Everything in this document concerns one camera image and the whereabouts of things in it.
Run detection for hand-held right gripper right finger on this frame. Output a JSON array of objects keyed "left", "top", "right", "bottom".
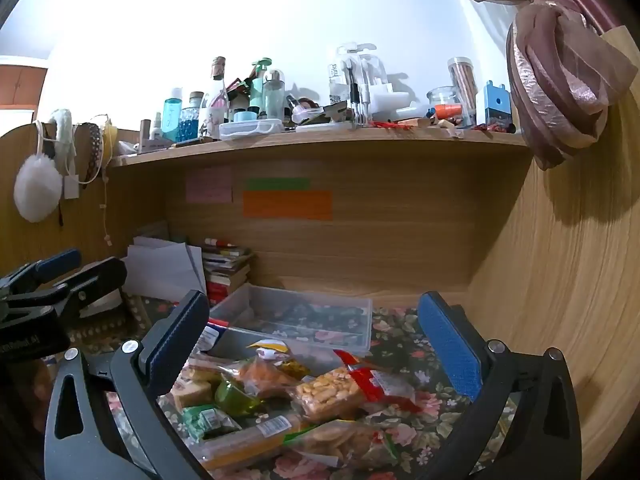
[{"left": 415, "top": 290, "right": 583, "bottom": 480}]

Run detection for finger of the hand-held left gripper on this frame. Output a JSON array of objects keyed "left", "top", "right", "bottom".
[
  {"left": 10, "top": 257, "right": 128, "bottom": 319},
  {"left": 0, "top": 249, "right": 82, "bottom": 302}
]

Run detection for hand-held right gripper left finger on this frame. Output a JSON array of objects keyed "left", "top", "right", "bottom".
[{"left": 44, "top": 289, "right": 211, "bottom": 480}]

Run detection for green jelly cup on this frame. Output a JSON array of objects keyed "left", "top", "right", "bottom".
[{"left": 215, "top": 379, "right": 264, "bottom": 414}]

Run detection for green snack packet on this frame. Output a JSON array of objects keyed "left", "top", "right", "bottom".
[{"left": 181, "top": 405, "right": 242, "bottom": 443}]

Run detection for long orange biscuit packet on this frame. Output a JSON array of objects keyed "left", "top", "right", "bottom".
[{"left": 197, "top": 412, "right": 313, "bottom": 471}]

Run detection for clear plastic container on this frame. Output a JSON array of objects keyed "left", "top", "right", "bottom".
[{"left": 209, "top": 284, "right": 373, "bottom": 353}]

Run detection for white blue snack packet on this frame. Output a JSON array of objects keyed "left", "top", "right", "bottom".
[{"left": 199, "top": 317, "right": 232, "bottom": 357}]

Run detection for beige cake packet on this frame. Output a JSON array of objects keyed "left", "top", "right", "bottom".
[{"left": 170, "top": 365, "right": 217, "bottom": 409}]

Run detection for white folded papers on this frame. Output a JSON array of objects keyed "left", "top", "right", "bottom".
[{"left": 121, "top": 234, "right": 207, "bottom": 302}]

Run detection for white fluffy puff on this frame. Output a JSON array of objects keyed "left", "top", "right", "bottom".
[{"left": 14, "top": 154, "right": 64, "bottom": 224}]

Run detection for stack of books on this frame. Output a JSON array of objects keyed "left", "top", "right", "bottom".
[{"left": 202, "top": 245, "right": 253, "bottom": 307}]

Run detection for yellow white snack packet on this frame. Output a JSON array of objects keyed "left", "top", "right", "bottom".
[{"left": 245, "top": 339, "right": 311, "bottom": 380}]

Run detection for wooden desk hutch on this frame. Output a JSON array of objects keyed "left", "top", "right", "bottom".
[{"left": 0, "top": 25, "right": 640, "bottom": 480}]

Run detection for dark patterned headband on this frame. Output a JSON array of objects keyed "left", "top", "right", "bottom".
[{"left": 80, "top": 122, "right": 104, "bottom": 187}]

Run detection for white fluffy headband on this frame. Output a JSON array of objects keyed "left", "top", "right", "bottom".
[{"left": 49, "top": 108, "right": 77, "bottom": 162}]

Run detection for yellow headband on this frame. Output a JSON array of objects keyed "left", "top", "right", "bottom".
[{"left": 102, "top": 119, "right": 121, "bottom": 162}]

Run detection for round cracker packet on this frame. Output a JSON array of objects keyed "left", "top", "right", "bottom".
[{"left": 282, "top": 419, "right": 401, "bottom": 469}]

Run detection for pink sticky note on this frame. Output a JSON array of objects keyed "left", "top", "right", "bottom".
[{"left": 186, "top": 166, "right": 234, "bottom": 204}]

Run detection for orange sticky note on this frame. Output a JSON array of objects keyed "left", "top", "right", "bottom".
[{"left": 243, "top": 190, "right": 333, "bottom": 221}]

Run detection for tall blue liquid bottle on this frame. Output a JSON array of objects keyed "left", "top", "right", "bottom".
[{"left": 161, "top": 87, "right": 185, "bottom": 142}]

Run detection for green sticky note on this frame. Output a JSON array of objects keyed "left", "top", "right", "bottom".
[{"left": 246, "top": 178, "right": 311, "bottom": 191}]

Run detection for blue beads jar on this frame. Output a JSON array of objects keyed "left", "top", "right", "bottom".
[{"left": 178, "top": 91, "right": 205, "bottom": 142}]

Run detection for clear bottle foil top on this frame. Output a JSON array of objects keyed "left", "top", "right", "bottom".
[{"left": 200, "top": 56, "right": 231, "bottom": 139}]

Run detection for flat white plastic box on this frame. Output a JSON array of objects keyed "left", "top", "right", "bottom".
[{"left": 218, "top": 118, "right": 284, "bottom": 140}]

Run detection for blue box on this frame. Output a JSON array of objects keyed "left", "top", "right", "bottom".
[{"left": 482, "top": 81, "right": 512, "bottom": 129}]

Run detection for glass jar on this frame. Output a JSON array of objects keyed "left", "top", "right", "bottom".
[{"left": 426, "top": 86, "right": 464, "bottom": 122}]

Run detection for white tray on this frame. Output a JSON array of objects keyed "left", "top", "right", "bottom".
[{"left": 295, "top": 120, "right": 374, "bottom": 134}]

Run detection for mint green pump bottle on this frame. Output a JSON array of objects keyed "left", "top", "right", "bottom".
[{"left": 248, "top": 57, "right": 271, "bottom": 117}]

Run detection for white sponge block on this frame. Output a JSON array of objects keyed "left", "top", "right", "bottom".
[{"left": 370, "top": 85, "right": 412, "bottom": 111}]

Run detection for clear bottle dome cap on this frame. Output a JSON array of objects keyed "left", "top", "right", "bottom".
[{"left": 262, "top": 70, "right": 286, "bottom": 121}]

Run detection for tall canister brown sticks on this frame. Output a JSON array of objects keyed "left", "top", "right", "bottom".
[{"left": 446, "top": 57, "right": 479, "bottom": 126}]

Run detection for clear brush holder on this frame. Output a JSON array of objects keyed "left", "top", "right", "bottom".
[{"left": 335, "top": 44, "right": 389, "bottom": 126}]

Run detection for clear labelled bottle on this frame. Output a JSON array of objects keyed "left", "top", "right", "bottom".
[{"left": 328, "top": 62, "right": 350, "bottom": 106}]

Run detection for knotted pink brown curtain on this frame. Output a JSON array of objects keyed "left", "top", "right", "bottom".
[{"left": 415, "top": 0, "right": 637, "bottom": 172}]

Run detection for white cord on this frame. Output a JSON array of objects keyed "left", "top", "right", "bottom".
[{"left": 99, "top": 160, "right": 112, "bottom": 247}]

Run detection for brown wall cabinet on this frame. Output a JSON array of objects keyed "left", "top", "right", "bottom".
[{"left": 0, "top": 57, "right": 49, "bottom": 109}]

